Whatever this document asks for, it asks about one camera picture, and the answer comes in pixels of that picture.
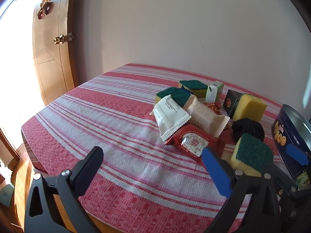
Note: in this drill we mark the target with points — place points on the red snack packet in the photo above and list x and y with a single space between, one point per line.
191 140

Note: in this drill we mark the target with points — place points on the green yellow sponge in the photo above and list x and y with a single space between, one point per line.
251 155
178 95
196 87

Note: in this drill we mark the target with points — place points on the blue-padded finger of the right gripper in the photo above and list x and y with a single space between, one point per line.
302 157

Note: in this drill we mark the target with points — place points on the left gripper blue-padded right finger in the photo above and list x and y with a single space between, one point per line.
262 214

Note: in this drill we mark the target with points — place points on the brass door knob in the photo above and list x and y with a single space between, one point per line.
59 39

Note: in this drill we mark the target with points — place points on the teal card on floor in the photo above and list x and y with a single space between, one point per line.
6 193

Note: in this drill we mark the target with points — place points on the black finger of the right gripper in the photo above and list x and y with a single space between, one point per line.
294 203

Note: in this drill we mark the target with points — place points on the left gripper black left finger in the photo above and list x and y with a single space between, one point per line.
42 214

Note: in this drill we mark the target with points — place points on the blue round metal tin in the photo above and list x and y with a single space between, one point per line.
290 127

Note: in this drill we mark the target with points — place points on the wooden door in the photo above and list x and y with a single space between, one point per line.
54 64

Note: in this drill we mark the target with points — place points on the white snack packet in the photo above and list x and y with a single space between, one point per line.
169 116

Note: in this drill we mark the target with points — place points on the black yarn ball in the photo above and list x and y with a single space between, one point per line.
247 126

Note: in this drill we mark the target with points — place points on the black gold gift box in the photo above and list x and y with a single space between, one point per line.
231 101

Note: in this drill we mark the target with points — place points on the red white striped tablecloth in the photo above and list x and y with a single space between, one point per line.
142 185

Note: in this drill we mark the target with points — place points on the plain yellow sponge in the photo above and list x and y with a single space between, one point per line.
250 107

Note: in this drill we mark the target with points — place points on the green tissue pack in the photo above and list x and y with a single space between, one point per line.
214 91

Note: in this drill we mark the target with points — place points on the cream pink snack packet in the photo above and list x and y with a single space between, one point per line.
205 118

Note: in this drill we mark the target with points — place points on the blue cloth ball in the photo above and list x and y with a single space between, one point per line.
186 90

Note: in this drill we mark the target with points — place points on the door hanging ornament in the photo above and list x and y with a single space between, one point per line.
45 7

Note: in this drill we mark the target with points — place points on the small red patterned packet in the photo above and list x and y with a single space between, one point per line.
214 107

